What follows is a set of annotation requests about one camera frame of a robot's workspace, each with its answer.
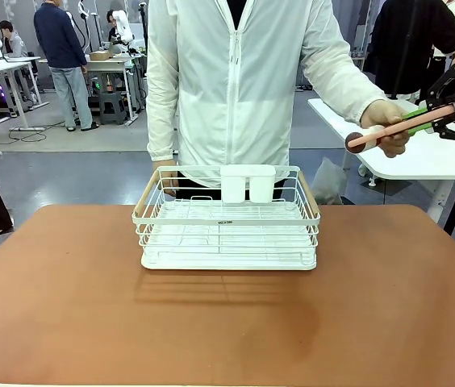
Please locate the translucent plastic bag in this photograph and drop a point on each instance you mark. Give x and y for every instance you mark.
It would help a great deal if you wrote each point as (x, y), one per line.
(328, 181)

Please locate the white desk with shelf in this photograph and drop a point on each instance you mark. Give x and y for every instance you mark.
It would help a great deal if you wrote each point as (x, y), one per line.
(122, 64)

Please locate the seated person with black hair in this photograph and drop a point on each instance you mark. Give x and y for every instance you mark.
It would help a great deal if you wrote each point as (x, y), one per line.
(111, 24)

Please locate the cardboard box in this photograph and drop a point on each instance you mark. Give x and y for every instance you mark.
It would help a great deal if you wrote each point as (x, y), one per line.
(99, 55)

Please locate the white plastic cutlery holder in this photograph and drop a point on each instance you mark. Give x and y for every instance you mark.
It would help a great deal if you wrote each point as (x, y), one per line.
(233, 181)

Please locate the white power strip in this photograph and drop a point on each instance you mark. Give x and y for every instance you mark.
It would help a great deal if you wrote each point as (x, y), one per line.
(27, 129)

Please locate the person's left forearm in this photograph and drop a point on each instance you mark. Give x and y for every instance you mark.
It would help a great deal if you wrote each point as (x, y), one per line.
(348, 76)

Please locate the seated person in grey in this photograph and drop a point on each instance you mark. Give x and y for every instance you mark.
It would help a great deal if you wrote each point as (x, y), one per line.
(13, 40)

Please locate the grey step stool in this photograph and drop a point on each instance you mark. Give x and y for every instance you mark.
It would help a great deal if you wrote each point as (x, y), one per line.
(112, 106)

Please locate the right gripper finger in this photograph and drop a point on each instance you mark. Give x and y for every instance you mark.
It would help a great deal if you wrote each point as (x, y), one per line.
(433, 98)
(423, 128)

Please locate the person in black coat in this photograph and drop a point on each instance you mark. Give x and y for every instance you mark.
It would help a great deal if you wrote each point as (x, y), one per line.
(409, 44)

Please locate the person's right forearm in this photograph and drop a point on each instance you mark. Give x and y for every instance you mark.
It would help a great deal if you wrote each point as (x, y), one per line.
(162, 121)

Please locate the person's right hand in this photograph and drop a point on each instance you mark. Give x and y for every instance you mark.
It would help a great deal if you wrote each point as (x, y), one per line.
(168, 177)

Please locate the person's white jacket torso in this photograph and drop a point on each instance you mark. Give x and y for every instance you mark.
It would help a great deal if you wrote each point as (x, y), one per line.
(231, 80)

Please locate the person in navy jacket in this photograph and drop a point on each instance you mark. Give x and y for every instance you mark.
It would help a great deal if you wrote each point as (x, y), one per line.
(62, 48)

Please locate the white side table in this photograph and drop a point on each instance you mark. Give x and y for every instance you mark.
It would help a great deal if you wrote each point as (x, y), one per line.
(421, 161)

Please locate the person's left hand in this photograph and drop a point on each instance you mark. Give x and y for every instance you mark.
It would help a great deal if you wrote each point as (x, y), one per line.
(378, 115)

